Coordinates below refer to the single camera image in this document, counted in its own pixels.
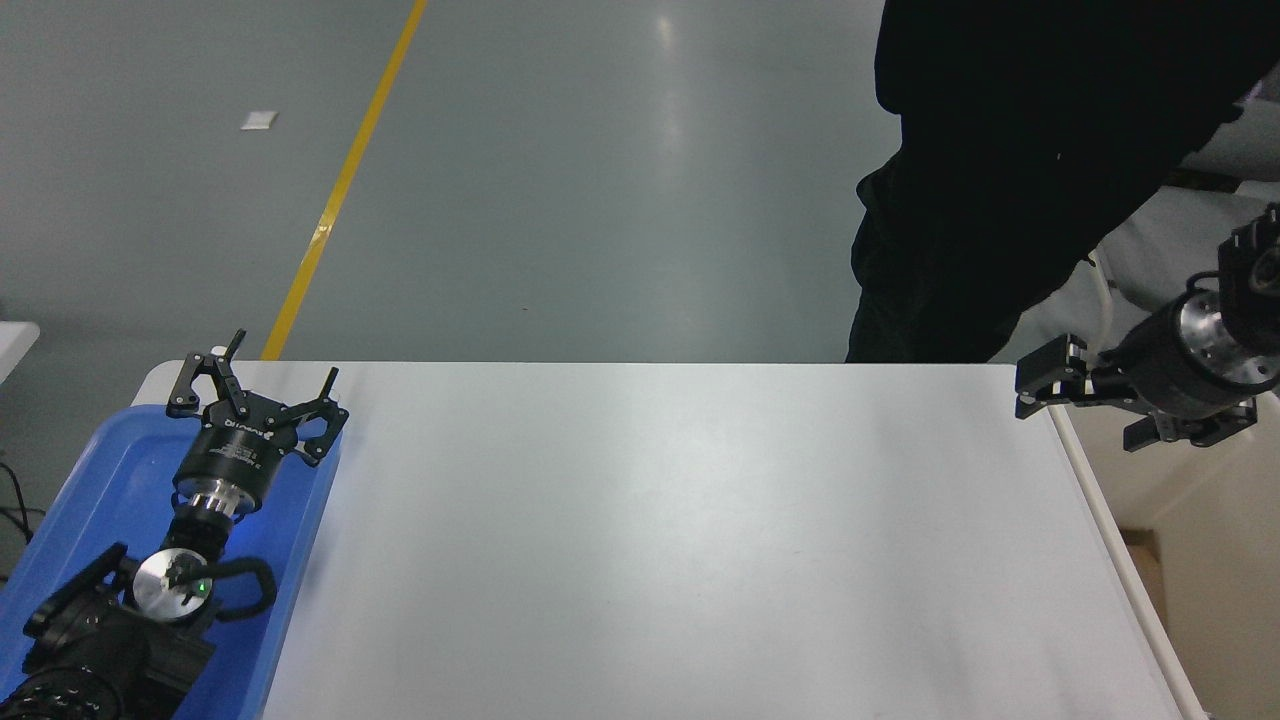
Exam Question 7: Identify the person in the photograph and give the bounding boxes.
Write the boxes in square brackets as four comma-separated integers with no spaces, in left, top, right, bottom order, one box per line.
[845,0,1280,365]

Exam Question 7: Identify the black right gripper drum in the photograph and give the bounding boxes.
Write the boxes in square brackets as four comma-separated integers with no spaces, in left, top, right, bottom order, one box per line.
[1099,298,1258,422]

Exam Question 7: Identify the large pale bin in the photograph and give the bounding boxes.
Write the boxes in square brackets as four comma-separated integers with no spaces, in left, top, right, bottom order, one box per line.
[1044,385,1280,720]

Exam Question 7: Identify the grey chair with white frame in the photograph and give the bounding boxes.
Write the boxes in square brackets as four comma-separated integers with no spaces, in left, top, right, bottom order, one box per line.
[1020,80,1280,366]

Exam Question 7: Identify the blue plastic tray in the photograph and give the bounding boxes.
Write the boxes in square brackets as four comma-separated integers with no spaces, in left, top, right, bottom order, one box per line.
[0,404,345,720]

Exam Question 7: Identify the white side table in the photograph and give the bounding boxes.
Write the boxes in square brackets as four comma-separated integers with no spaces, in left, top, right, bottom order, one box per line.
[0,321,42,385]

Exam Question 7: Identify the black cables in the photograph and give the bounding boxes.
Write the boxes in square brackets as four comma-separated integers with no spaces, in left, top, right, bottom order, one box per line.
[0,462,49,583]

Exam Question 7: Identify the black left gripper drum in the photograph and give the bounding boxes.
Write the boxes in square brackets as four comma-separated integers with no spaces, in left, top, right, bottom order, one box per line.
[173,394,303,510]

